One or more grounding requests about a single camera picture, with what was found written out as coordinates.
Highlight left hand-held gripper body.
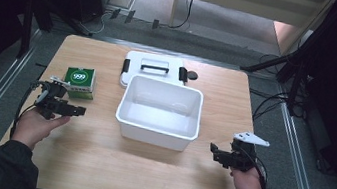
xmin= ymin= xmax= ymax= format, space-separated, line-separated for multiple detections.
xmin=31 ymin=73 xmax=75 ymax=124

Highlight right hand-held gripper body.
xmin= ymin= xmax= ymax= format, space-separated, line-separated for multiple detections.
xmin=219 ymin=128 xmax=272 ymax=176

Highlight green and white carton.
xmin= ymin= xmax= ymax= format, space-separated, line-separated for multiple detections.
xmin=61 ymin=64 xmax=99 ymax=103

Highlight white plastic storage box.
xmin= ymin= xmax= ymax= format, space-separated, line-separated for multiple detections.
xmin=111 ymin=71 xmax=207 ymax=155

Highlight person's right hand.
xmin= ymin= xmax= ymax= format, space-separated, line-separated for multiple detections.
xmin=227 ymin=163 xmax=268 ymax=189

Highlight person's left hand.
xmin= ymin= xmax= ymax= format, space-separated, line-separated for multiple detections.
xmin=9 ymin=105 xmax=73 ymax=156

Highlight black round disc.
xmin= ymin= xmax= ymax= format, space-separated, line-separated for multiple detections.
xmin=186 ymin=70 xmax=200 ymax=82

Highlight black metal stand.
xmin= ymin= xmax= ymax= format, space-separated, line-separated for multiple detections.
xmin=9 ymin=0 xmax=97 ymax=70

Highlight black tripod stand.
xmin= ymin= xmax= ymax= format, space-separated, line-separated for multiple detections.
xmin=233 ymin=24 xmax=323 ymax=121

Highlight beige wooden furniture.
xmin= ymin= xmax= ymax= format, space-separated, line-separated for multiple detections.
xmin=166 ymin=0 xmax=337 ymax=63

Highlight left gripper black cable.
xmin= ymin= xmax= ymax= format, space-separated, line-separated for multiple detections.
xmin=9 ymin=77 xmax=45 ymax=143

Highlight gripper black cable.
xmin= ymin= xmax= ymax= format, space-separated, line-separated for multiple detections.
xmin=9 ymin=77 xmax=45 ymax=143
xmin=241 ymin=149 xmax=274 ymax=189

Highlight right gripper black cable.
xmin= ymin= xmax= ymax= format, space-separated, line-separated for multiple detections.
xmin=241 ymin=149 xmax=274 ymax=189

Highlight black floor cables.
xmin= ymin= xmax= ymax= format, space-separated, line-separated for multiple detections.
xmin=245 ymin=51 xmax=299 ymax=127

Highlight white floor cable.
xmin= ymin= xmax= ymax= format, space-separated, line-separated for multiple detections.
xmin=81 ymin=6 xmax=113 ymax=39

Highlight white lid with black handle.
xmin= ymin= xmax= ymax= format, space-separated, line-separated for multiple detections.
xmin=118 ymin=48 xmax=193 ymax=98

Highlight black hanging cable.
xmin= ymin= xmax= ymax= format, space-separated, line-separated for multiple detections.
xmin=165 ymin=0 xmax=199 ymax=33

